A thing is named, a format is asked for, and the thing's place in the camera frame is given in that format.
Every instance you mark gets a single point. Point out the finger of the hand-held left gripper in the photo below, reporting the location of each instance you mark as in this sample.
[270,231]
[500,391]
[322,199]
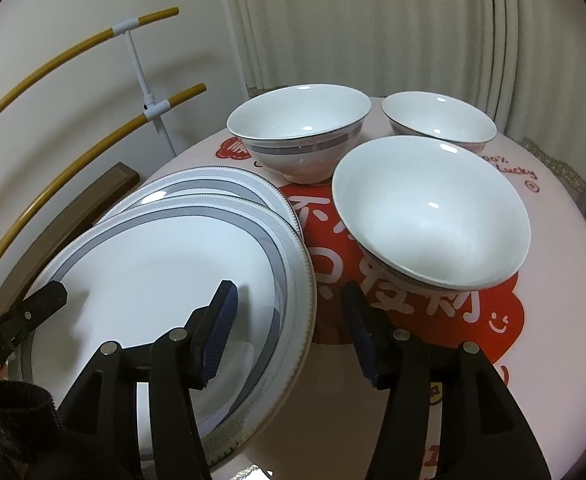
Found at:
[43,305]

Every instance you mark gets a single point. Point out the round pink table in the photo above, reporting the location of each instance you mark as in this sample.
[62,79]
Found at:
[548,260]

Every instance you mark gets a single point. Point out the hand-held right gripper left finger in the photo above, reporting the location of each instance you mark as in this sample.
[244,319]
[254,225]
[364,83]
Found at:
[220,330]

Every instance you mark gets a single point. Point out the wooden barre rail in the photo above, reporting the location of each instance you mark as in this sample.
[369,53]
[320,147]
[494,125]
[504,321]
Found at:
[93,154]
[73,47]

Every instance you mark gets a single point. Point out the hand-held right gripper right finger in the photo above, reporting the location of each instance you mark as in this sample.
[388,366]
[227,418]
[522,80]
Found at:
[360,330]

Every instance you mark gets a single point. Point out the white bowl with grey band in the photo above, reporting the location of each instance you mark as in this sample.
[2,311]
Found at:
[423,210]
[298,115]
[438,120]

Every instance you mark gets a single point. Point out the white barre stand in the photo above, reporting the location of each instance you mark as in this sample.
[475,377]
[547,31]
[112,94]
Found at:
[138,65]

